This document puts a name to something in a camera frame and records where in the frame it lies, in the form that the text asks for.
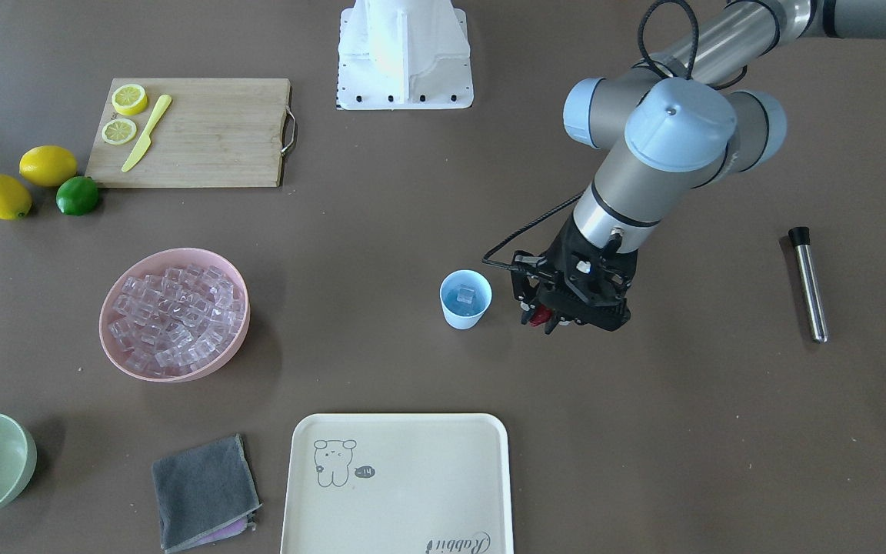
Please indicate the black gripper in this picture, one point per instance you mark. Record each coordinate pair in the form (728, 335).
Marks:
(524, 283)

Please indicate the red strawberry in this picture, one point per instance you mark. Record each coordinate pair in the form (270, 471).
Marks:
(540, 316)

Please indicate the light blue cup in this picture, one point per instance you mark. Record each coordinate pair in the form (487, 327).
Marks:
(459, 316)

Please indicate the clear ice cube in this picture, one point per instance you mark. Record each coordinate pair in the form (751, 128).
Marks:
(465, 295)

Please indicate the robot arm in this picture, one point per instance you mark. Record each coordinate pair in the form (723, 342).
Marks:
(669, 126)

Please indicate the pink bowl of ice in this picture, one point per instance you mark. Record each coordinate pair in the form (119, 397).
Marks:
(175, 316)

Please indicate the cream rabbit tray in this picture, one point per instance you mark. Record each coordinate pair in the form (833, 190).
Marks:
(399, 483)

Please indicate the steel muddler black tip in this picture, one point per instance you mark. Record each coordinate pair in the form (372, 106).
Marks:
(800, 240)

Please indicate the wooden cutting board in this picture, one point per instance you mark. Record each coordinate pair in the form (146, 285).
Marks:
(217, 132)

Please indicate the grey folded cloth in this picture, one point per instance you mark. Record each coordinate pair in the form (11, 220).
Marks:
(204, 494)

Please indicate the yellow plastic knife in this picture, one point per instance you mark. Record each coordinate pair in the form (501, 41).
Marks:
(144, 141)

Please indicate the lemon half upper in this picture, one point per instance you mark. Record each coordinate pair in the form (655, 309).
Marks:
(119, 131)

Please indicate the lemon half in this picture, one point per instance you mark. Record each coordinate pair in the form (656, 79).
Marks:
(129, 99)
(119, 131)

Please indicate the lemon half lower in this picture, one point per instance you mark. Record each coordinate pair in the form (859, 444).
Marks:
(129, 99)

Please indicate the green lime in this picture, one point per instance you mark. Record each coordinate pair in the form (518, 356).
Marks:
(77, 196)

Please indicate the whole yellow lemon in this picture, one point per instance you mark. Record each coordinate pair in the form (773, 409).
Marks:
(15, 199)
(48, 166)

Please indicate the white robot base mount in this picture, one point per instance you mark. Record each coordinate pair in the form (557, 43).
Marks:
(404, 55)

